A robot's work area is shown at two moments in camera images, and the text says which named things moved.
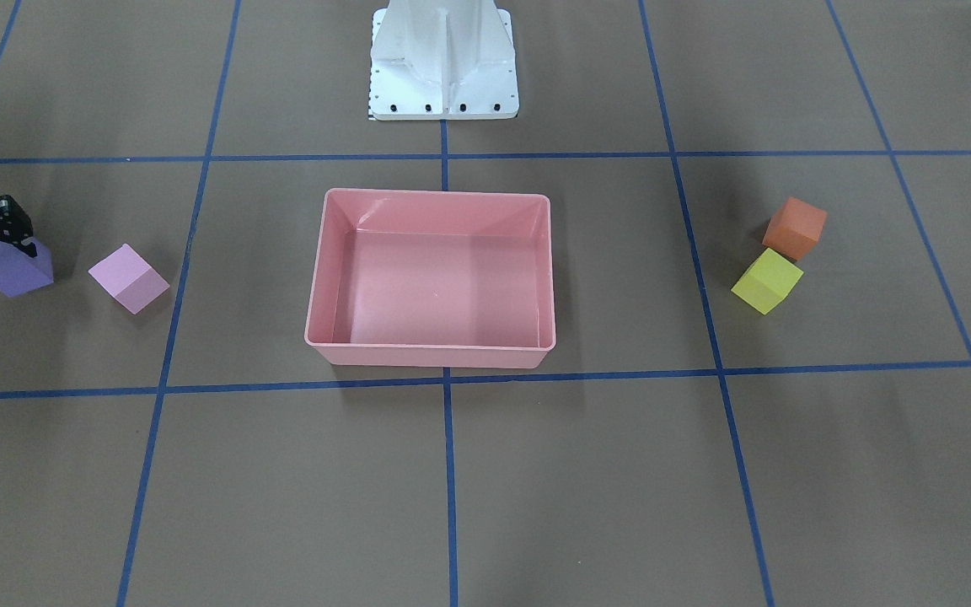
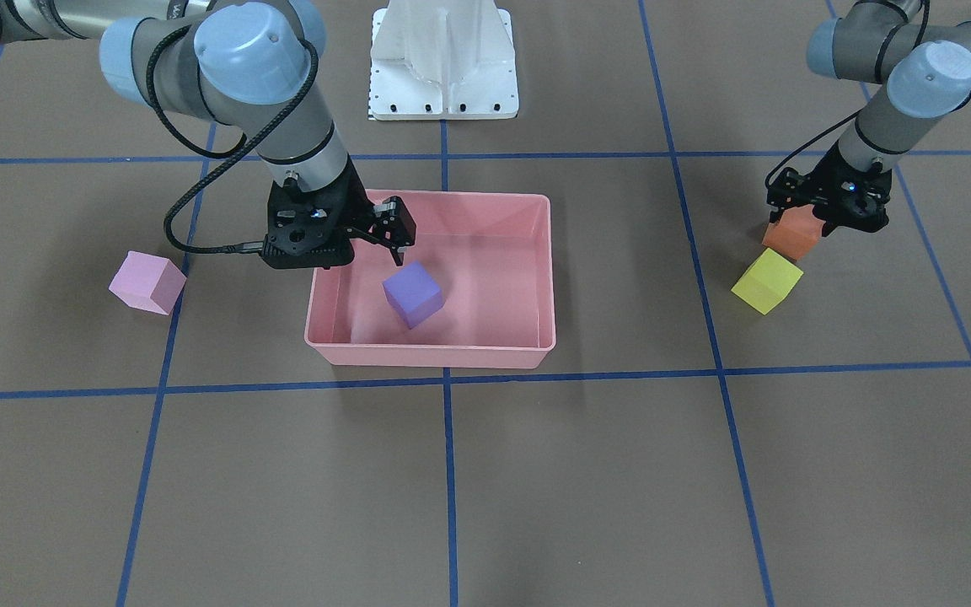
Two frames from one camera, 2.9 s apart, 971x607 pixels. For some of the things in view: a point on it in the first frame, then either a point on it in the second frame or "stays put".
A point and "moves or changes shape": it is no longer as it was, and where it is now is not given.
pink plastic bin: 432,279 stays put
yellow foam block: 767,282 stays put
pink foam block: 129,278 moves or changes shape
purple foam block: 9,269 -> 413,294
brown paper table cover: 863,448 stays put
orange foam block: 794,228 stays put
